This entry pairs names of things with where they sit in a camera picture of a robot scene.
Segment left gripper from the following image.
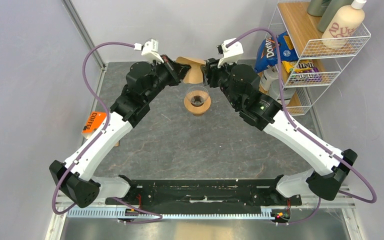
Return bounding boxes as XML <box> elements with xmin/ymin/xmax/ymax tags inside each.
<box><xmin>144</xmin><ymin>54</ymin><xmax>192</xmax><ymax>103</ymax></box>

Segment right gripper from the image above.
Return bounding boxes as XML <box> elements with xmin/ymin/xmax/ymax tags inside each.
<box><xmin>200</xmin><ymin>55</ymin><xmax>241</xmax><ymax>109</ymax></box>

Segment single brown paper filter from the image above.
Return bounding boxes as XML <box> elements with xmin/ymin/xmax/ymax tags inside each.
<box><xmin>175</xmin><ymin>56</ymin><xmax>206</xmax><ymax>84</ymax></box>

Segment clear glass dripper cone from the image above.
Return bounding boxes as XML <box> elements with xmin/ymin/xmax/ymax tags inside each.
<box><xmin>186</xmin><ymin>85</ymin><xmax>209</xmax><ymax>107</ymax></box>

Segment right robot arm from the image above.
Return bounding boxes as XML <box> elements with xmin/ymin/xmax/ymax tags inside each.
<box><xmin>200</xmin><ymin>58</ymin><xmax>358</xmax><ymax>205</ymax></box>

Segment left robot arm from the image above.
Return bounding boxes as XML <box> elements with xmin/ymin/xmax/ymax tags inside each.
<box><xmin>49</xmin><ymin>55</ymin><xmax>192</xmax><ymax>208</ymax></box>

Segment orange coffee filter box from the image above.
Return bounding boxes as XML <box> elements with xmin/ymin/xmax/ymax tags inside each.
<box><xmin>81</xmin><ymin>111</ymin><xmax>107</xmax><ymax>139</ymax></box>

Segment blue doritos chip bag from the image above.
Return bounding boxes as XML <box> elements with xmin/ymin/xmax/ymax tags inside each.
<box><xmin>254</xmin><ymin>31</ymin><xmax>299</xmax><ymax>73</ymax></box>

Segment yellow m&m candy bag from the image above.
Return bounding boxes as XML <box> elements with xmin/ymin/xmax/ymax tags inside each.
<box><xmin>281</xmin><ymin>59</ymin><xmax>323</xmax><ymax>84</ymax></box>

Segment green pump bottle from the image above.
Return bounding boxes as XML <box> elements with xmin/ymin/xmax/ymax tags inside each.
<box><xmin>306</xmin><ymin>0</ymin><xmax>331</xmax><ymax>17</ymax></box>
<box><xmin>317</xmin><ymin>0</ymin><xmax>353</xmax><ymax>33</ymax></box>

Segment cream pump lotion bottle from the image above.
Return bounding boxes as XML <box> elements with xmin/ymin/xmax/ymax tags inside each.
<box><xmin>321</xmin><ymin>0</ymin><xmax>367</xmax><ymax>50</ymax></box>

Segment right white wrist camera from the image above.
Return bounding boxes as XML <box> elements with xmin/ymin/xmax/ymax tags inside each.
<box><xmin>217</xmin><ymin>38</ymin><xmax>244</xmax><ymax>68</ymax></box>

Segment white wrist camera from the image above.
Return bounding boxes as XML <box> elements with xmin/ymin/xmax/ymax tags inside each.
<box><xmin>217</xmin><ymin>38</ymin><xmax>244</xmax><ymax>68</ymax></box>
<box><xmin>133</xmin><ymin>38</ymin><xmax>163</xmax><ymax>64</ymax></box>

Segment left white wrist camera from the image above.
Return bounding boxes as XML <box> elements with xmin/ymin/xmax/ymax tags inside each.
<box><xmin>133</xmin><ymin>38</ymin><xmax>163</xmax><ymax>64</ymax></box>

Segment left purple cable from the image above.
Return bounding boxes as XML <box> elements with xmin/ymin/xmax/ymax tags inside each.
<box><xmin>51</xmin><ymin>41</ymin><xmax>164</xmax><ymax>225</ymax></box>

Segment purple cable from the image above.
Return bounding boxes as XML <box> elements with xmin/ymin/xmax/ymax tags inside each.
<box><xmin>51</xmin><ymin>41</ymin><xmax>164</xmax><ymax>225</ymax></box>
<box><xmin>225</xmin><ymin>27</ymin><xmax>378</xmax><ymax>227</ymax></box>

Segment white wire shelf rack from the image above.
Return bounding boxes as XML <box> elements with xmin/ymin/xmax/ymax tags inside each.
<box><xmin>268</xmin><ymin>0</ymin><xmax>371</xmax><ymax>116</ymax></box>

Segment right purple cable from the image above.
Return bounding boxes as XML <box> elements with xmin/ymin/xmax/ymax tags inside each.
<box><xmin>225</xmin><ymin>27</ymin><xmax>378</xmax><ymax>227</ymax></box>

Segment aluminium frame post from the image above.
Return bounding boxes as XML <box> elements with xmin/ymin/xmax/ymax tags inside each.
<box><xmin>61</xmin><ymin>0</ymin><xmax>107</xmax><ymax>70</ymax></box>

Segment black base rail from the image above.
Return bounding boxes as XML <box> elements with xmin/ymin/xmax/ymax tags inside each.
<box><xmin>121</xmin><ymin>178</ymin><xmax>302</xmax><ymax>215</ymax></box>

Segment white cable duct strip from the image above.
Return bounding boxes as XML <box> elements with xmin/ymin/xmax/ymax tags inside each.
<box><xmin>67</xmin><ymin>205</ymin><xmax>276</xmax><ymax>221</ymax></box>

